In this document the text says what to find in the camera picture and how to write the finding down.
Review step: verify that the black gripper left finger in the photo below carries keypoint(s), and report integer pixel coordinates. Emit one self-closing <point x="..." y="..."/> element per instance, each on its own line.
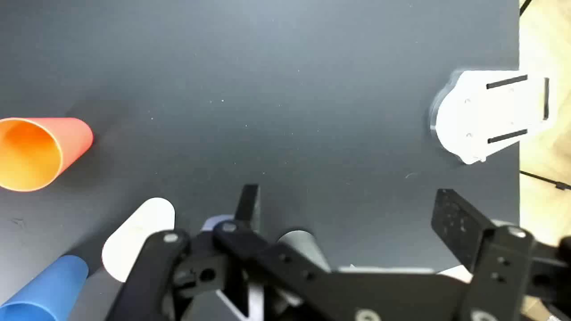
<point x="247" y="205"/>

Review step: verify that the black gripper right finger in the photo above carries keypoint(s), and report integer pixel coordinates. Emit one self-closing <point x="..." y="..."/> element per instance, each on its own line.
<point x="457" y="223"/>

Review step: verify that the white plastic cup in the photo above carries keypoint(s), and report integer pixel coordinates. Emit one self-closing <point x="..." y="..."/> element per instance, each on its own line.
<point x="140" y="233"/>

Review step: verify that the blue plastic cup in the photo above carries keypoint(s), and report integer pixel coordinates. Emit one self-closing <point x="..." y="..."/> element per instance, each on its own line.
<point x="45" y="290"/>

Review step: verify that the orange plastic cup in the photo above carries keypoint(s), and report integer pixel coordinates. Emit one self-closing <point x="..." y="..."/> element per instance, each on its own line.
<point x="36" y="153"/>

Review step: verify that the clear plastic tray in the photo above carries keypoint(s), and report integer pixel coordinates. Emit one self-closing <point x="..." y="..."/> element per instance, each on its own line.
<point x="482" y="116"/>

